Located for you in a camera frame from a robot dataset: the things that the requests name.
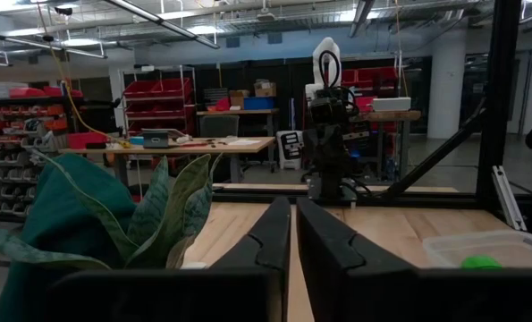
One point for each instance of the blue bin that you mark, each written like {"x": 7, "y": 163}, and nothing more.
{"x": 259, "y": 103}

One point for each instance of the bright green plastic fruit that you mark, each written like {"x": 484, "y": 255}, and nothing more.
{"x": 481, "y": 262}

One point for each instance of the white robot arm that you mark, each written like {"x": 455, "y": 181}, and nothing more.
{"x": 326, "y": 49}

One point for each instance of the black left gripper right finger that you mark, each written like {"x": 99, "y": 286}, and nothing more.
{"x": 359, "y": 290}

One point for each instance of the clear plastic tupperware container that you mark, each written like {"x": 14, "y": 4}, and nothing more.
{"x": 493, "y": 248}

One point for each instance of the silver angle bracket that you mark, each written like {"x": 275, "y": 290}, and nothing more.
{"x": 509, "y": 201}

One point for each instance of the shelf with red bins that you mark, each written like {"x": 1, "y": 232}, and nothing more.
{"x": 158, "y": 98}

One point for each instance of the snake plant in white pot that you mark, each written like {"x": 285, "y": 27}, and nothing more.
{"x": 176, "y": 214}

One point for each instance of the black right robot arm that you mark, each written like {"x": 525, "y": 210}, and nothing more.
{"x": 332, "y": 188}

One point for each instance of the white box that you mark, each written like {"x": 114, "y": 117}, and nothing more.
{"x": 391, "y": 104}

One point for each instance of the rack of parts bins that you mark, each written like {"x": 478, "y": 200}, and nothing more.
{"x": 10, "y": 147}

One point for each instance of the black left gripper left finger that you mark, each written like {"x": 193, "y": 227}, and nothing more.
{"x": 247, "y": 295}

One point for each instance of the wooden workbench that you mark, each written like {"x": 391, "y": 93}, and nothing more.
{"x": 230, "y": 145}

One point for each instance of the teal cloth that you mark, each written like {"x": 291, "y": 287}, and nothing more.
{"x": 69, "y": 210}

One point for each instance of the cardboard box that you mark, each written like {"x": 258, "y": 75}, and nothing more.
{"x": 265, "y": 89}

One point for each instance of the black aluminium table frame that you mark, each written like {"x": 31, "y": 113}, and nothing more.
{"x": 498, "y": 89}

